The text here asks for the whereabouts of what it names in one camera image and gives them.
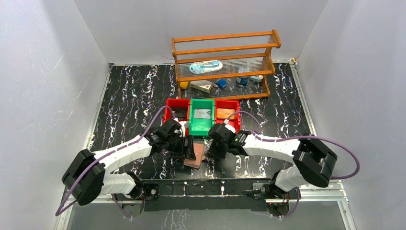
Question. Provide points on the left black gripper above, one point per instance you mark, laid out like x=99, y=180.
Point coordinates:
x=186, y=145

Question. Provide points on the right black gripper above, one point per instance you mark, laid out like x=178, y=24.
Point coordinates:
x=212, y=151

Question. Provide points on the pink leather card holder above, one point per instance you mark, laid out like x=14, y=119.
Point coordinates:
x=199, y=150

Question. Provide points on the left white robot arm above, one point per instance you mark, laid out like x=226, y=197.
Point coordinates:
x=91, y=173

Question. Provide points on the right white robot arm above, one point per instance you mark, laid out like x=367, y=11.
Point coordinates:
x=312, y=161

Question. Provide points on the grey credit card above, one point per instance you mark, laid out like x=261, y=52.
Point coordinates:
x=202, y=113

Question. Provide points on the orange credit card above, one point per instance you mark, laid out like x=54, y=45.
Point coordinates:
x=224, y=113

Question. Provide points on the red bin with orange card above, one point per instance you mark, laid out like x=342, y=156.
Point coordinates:
x=233, y=124

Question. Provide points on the dark credit card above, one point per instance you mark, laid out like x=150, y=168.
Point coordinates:
x=180, y=113

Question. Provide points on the red bin with dark card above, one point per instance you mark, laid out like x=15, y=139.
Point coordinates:
x=185, y=103

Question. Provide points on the green plastic bin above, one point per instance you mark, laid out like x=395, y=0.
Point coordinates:
x=201, y=127

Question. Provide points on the blue small object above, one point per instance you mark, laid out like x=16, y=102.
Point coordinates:
x=221, y=83

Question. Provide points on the yellow small object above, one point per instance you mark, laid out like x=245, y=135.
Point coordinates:
x=184, y=85

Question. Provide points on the blue cup on shelf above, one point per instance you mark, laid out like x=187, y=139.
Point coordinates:
x=242, y=80

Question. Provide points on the blue white oval package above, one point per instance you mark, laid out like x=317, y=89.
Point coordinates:
x=205, y=66

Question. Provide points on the wooden shelf rack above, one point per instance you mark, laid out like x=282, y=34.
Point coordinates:
x=242, y=54

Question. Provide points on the teal white tube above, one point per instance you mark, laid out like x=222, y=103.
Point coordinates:
x=257, y=78

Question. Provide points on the black base frame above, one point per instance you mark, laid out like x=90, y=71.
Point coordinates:
x=216, y=194

